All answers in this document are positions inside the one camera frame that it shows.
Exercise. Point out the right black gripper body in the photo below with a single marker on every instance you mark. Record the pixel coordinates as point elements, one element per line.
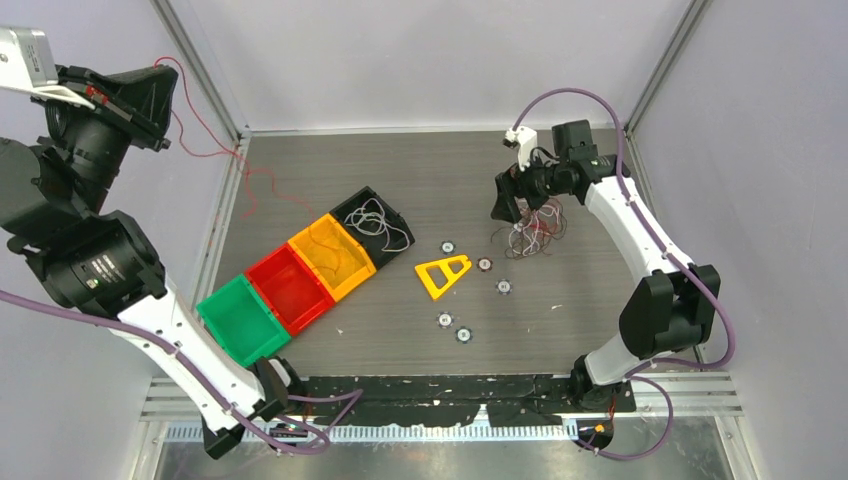
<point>541,182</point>

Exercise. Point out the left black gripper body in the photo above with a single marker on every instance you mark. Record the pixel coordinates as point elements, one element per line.
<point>89,143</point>

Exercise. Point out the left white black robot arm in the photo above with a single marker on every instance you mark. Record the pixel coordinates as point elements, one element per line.
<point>100,268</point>

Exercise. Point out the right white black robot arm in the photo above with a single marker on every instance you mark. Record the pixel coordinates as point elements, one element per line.
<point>670,309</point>

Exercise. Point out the dark chip upper left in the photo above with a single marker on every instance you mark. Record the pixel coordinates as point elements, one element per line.
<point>447,248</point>

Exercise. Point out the dark chip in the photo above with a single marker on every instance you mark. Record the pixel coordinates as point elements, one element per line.
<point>445,320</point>
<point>447,248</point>
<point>504,287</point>

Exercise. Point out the dark chip middle right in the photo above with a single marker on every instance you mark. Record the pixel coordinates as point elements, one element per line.
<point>504,287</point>

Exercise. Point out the black plastic bin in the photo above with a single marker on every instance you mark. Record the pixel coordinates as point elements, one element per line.
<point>378,228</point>

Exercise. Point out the dark chip lower left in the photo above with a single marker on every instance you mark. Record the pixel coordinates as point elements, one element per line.
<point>445,320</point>

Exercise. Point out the dark chip lowest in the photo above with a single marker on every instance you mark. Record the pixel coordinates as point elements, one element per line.
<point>463,335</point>

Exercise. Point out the yellow plastic bin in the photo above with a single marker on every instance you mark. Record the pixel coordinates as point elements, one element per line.
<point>338,261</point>

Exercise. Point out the red plastic bin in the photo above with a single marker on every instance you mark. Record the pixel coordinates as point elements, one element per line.
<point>292,291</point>

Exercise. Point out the green plastic bin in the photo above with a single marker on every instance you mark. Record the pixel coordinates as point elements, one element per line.
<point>241,323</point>

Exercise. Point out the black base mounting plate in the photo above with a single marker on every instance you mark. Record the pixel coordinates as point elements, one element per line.
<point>449,400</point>

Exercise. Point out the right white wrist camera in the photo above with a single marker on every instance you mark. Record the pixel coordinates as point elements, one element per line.
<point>523,140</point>

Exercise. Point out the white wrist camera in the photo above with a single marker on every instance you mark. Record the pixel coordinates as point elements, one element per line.
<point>523,140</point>
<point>27,66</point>

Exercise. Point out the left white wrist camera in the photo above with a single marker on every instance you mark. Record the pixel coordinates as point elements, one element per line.
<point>27,66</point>

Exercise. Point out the yellow triangular plastic frame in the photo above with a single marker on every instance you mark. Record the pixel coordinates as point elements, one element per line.
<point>439,276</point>

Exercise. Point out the slotted aluminium rail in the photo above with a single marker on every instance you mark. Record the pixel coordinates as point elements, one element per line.
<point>478,431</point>

